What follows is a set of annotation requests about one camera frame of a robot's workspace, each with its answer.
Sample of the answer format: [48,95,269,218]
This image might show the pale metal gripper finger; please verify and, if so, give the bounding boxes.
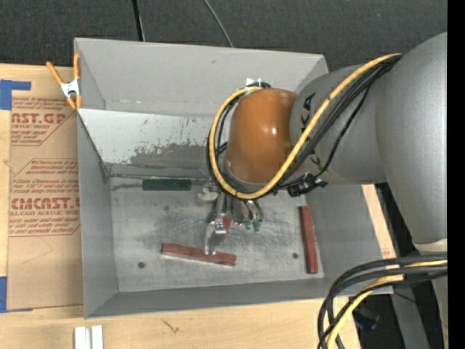
[204,221,228,257]

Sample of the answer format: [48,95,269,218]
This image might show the red-brown flat block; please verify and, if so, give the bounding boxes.
[160,242,238,268]
[297,205,320,276]

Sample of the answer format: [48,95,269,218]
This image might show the grey metal bin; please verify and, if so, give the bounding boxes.
[73,37,395,320]

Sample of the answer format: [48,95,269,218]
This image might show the dark green flat block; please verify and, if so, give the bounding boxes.
[142,178,193,192]

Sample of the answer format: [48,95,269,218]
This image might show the brown cardboard board red print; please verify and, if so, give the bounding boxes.
[0,63,86,314]

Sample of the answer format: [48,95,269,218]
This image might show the black cylinder on white bracket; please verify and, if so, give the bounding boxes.
[198,182,219,204]

